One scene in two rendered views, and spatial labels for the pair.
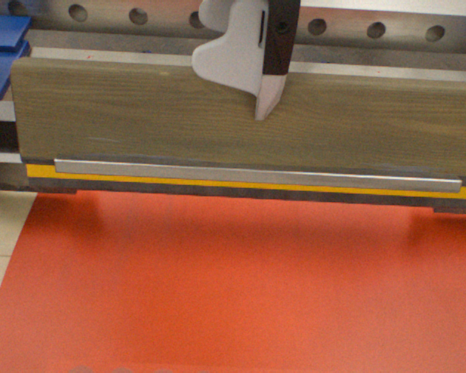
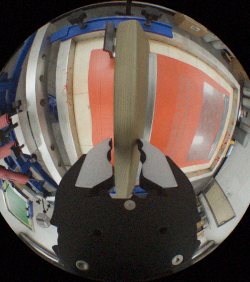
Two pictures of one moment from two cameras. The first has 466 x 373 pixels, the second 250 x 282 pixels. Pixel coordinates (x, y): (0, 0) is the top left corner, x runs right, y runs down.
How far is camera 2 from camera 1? 0.32 m
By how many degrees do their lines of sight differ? 50
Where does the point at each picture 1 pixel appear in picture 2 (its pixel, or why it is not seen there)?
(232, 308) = (159, 125)
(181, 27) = (55, 150)
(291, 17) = (189, 188)
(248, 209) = not seen: hidden behind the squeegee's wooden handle
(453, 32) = (45, 51)
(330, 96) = (138, 110)
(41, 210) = not seen: hidden behind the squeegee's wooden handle
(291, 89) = (135, 132)
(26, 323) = not seen: hidden behind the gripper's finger
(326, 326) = (166, 101)
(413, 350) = (172, 81)
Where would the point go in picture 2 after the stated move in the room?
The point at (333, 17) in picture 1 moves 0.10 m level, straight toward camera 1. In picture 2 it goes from (38, 97) to (67, 98)
